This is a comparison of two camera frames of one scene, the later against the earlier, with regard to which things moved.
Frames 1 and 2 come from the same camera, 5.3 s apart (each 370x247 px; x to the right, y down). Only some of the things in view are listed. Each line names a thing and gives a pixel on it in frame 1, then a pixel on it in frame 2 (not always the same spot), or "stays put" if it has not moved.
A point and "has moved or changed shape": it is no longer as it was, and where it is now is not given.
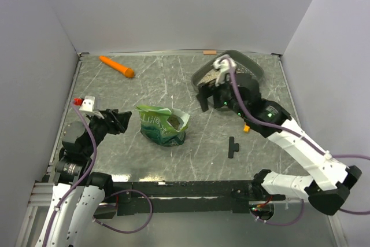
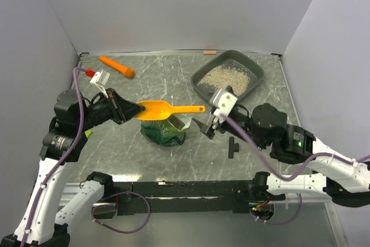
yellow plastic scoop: x=246 y=128 has moved or changed shape
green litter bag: x=166 y=126 stays put
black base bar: x=133 y=198 stays put
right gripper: x=206 y=91 → x=206 y=129
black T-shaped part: x=232 y=147 stays put
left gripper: x=120 y=120 → x=121 y=109
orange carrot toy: x=128 y=72 stays put
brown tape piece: x=210 y=52 stays put
